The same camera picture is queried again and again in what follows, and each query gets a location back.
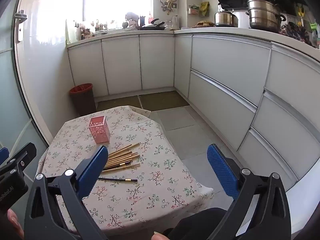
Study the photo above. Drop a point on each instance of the pile of bamboo chopsticks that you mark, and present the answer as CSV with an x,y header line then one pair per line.
x,y
120,158

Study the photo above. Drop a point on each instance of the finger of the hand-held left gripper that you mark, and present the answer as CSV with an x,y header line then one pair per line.
x,y
3,155
23,156

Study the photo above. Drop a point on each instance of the person's dark pants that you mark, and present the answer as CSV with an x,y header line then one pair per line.
x,y
195,225

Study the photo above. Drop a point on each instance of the white electric kettle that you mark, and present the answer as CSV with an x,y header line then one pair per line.
x,y
175,22

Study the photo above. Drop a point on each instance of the wall rack with packets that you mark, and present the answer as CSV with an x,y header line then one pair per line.
x,y
193,10

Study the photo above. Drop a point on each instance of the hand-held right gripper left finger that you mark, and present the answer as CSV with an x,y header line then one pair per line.
x,y
92,172

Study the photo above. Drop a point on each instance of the pink perforated chopstick holder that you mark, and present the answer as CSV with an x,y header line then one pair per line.
x,y
100,132

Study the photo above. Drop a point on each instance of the black chopstick gold band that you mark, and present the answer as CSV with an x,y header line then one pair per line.
x,y
117,179

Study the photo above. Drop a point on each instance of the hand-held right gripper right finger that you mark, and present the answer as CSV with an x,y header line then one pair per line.
x,y
222,172

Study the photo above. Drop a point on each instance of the colourful patterned cloth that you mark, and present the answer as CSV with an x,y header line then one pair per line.
x,y
296,33

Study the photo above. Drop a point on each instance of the brown trash bin red bag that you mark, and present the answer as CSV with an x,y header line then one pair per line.
x,y
83,102

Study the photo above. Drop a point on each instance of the green packet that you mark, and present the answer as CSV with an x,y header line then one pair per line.
x,y
204,9

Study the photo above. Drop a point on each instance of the white pot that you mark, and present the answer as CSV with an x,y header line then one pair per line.
x,y
242,18

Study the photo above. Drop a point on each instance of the person's left hand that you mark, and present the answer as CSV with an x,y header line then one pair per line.
x,y
15,221

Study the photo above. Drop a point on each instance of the stainless steel steamer pot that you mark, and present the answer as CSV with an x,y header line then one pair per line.
x,y
265,15

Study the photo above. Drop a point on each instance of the row of small ornaments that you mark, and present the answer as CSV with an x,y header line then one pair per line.
x,y
96,28

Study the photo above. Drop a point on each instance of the white kitchen cabinets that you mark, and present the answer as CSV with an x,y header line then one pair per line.
x,y
225,60

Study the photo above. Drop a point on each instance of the brown floor mat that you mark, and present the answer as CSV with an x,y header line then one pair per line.
x,y
117,103
162,101

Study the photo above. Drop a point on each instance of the black wok with lid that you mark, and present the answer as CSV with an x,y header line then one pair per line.
x,y
152,26

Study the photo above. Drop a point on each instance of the pale cutting board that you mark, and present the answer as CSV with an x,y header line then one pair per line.
x,y
71,33

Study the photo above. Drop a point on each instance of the floral tablecloth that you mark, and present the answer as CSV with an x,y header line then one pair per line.
x,y
155,195

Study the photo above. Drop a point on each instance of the grey figurine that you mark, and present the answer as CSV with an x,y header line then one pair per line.
x,y
131,18

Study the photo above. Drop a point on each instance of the round woven trivet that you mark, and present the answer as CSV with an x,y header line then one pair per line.
x,y
205,23

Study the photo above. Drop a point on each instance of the stainless steel kettle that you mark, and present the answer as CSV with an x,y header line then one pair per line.
x,y
225,17

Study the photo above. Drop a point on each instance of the yellow hanging utensil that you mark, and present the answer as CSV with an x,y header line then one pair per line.
x,y
301,13

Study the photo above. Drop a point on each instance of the person's right hand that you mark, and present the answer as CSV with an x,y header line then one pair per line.
x,y
157,237

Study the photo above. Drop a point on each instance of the water heater pipes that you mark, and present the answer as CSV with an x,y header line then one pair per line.
x,y
170,2

